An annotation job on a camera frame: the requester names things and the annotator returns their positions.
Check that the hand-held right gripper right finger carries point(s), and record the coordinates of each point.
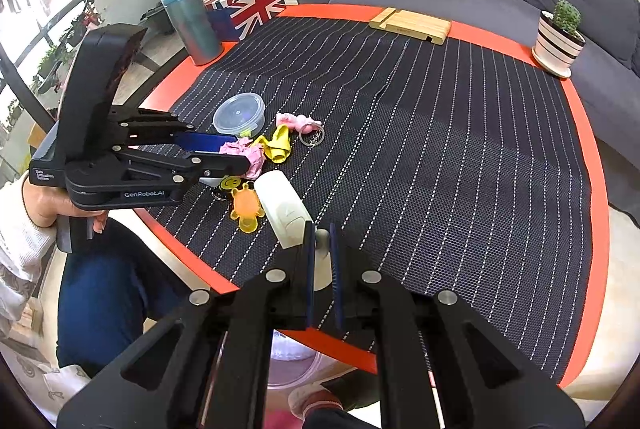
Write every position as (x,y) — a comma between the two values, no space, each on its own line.
(334,279)

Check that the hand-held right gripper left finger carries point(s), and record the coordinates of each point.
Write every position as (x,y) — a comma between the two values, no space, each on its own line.
(310,269)

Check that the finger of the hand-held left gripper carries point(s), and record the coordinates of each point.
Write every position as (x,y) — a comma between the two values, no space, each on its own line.
(200,140)
(220,165)

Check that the pink paper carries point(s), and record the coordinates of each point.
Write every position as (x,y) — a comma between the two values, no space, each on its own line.
(252,156)

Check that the clear round plastic container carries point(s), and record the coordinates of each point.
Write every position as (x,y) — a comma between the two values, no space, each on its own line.
(239,111)

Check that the orange turtle toy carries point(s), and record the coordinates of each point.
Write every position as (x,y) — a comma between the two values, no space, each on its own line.
(246,206)

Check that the yellow deflated balloon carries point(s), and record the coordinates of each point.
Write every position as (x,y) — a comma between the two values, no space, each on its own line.
(277,148)

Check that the white plastic case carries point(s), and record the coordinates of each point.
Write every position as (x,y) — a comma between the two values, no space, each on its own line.
(280,204)

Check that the translucent pink trash bin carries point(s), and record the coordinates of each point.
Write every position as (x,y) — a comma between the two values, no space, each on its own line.
(305,359)

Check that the person's left forearm white sleeve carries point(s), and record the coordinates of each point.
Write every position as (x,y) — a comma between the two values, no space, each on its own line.
(20,254)

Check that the person's left hand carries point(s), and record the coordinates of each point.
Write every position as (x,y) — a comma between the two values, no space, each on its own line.
(45,204)

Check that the green balcony plants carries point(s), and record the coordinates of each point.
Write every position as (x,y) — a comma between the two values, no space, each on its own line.
(55,61)

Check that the white plastic bag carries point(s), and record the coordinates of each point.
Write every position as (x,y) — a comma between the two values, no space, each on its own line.
(286,346)

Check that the dark slipper white sole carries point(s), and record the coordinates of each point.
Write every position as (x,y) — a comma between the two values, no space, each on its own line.
(357,384)

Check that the teal tumbler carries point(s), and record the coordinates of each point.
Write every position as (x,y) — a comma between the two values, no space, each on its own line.
(192,24)

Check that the flag print tissue box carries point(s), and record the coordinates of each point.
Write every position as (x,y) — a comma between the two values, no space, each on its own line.
(250,6)

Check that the person's leg in blue jeans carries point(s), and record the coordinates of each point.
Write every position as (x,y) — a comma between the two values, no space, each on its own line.
(115,289)
(340,421)

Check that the pink slipper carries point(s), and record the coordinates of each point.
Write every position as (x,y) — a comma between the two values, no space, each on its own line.
(280,420)

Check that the black striped table mat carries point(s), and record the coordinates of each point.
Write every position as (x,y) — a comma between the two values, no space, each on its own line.
(425,149)

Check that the wooden phone stand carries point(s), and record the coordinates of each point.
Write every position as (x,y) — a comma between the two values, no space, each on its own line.
(410,25)

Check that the white printed cloth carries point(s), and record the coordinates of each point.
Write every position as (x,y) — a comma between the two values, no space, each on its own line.
(65,396)

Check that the white saucer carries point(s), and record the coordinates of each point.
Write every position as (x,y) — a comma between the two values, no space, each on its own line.
(547,68)

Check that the white striped plant pot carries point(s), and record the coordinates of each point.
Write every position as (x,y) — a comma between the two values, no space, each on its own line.
(555,46)

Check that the small green cactus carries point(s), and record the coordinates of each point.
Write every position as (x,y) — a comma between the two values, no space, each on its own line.
(567,16)

